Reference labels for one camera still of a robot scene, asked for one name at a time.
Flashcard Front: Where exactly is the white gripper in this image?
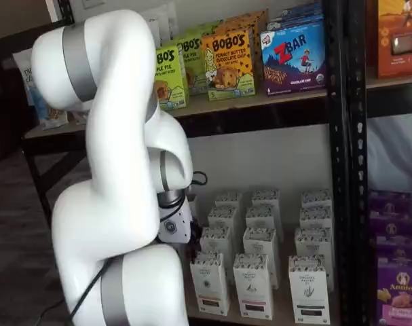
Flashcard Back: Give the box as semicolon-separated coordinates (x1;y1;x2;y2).
157;200;203;254

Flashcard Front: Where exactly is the white box yellow strip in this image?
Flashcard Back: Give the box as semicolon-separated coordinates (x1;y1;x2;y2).
189;251;231;316

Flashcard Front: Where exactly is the tall white patterned-top box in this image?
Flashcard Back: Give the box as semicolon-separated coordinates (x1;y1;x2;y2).
242;226;280;290
301;189;333;208
214;192;244;218
199;226;233;286
299;205;334;230
295;227;335;293
208;206;243;262
252;189;281;208
245;204;284;238

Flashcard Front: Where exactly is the white box pink strip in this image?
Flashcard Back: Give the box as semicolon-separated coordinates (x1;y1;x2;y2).
232;253;275;321

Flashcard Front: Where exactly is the white box green strip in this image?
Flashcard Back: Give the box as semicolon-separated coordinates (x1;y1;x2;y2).
288;255;332;325

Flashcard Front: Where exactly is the green Bobo's apple pie box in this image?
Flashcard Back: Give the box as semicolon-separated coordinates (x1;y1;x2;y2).
183;20;224;38
173;33;210;96
153;45;190;112

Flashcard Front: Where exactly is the orange Bobo's peanut butter box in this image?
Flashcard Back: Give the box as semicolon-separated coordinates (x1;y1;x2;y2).
200;29;257;102
222;16;261;86
244;8;270;35

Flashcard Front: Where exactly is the purple Annie's box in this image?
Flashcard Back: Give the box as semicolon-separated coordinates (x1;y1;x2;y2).
367;190;412;215
375;235;412;261
376;257;412;326
368;212;412;238

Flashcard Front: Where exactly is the blue Z Bar box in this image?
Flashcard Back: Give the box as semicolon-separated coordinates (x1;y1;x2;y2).
259;15;328;97
271;2;324;18
266;9;324;31

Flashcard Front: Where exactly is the large orange snack box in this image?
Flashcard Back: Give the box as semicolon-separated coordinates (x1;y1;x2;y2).
376;0;412;79

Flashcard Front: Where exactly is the black metal shelving rack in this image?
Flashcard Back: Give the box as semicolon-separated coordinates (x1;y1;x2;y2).
0;0;351;326
347;0;412;326

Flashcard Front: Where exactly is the granola bag blue label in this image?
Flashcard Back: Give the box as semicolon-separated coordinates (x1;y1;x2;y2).
14;47;70;132

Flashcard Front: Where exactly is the white granola bag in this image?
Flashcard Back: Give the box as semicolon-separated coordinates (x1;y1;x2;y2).
157;1;179;43
147;15;169;49

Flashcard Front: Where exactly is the white cloth sheet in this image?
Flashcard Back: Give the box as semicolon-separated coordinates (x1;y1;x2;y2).
367;115;412;194

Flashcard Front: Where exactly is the dark furniture piece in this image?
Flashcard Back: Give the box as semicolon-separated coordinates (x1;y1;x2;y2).
0;69;33;164

